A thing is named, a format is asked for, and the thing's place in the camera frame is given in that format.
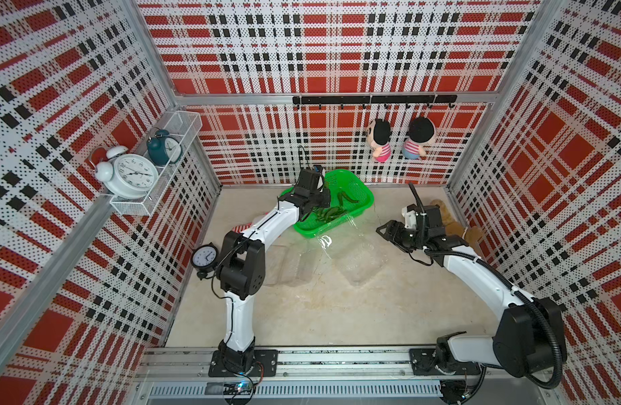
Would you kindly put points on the pink striped white plush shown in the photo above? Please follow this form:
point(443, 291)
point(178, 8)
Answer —
point(244, 227)

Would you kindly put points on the white wire wall shelf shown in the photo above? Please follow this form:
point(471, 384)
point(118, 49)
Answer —
point(184, 126)

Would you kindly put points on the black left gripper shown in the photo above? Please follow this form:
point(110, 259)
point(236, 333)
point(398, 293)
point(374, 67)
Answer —
point(326, 193)

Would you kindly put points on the green plastic basket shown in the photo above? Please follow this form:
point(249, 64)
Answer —
point(337, 181)

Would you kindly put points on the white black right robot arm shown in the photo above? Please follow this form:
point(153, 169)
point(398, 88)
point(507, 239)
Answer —
point(530, 338)

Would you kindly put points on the brown teddy bear plush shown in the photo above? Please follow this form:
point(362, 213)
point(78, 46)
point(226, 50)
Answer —
point(472, 235)

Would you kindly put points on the small black alarm clock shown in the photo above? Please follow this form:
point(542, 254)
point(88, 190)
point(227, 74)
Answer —
point(204, 261)

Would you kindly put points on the clear plastic clamshell with peppers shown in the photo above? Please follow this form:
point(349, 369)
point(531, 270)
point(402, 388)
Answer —
point(353, 255)

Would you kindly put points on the teal alarm clock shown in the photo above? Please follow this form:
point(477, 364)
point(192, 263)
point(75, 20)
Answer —
point(163, 149)

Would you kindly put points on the hanging doll pink striped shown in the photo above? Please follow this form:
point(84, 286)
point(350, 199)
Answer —
point(378, 138)

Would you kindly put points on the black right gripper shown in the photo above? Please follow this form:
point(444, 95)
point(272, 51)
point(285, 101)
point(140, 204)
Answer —
point(393, 226)

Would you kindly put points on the black hook rail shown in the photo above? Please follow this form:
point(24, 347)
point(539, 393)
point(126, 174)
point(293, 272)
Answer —
point(374, 100)

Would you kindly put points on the white twin-bell alarm clock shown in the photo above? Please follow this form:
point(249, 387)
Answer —
point(126, 175)

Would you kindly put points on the small circuit board with wires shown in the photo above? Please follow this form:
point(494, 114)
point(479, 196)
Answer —
point(231, 391)

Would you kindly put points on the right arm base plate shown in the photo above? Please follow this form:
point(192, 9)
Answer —
point(424, 363)

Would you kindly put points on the small green pepper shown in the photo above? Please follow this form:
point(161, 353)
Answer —
point(329, 214)
point(343, 196)

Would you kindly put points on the hanging doll blue pants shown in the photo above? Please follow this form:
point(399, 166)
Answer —
point(421, 133)

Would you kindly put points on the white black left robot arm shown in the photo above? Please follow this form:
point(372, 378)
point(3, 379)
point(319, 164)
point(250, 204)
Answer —
point(241, 270)

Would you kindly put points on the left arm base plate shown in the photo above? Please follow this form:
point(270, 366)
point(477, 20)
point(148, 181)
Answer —
point(264, 364)

